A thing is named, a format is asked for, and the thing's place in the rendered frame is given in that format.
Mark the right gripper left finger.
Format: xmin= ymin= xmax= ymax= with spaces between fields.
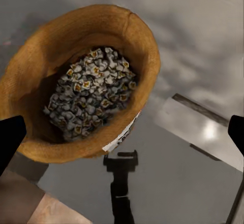
xmin=0 ymin=115 xmax=26 ymax=176

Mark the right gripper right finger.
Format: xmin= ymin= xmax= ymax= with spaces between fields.
xmin=228 ymin=115 xmax=244 ymax=156

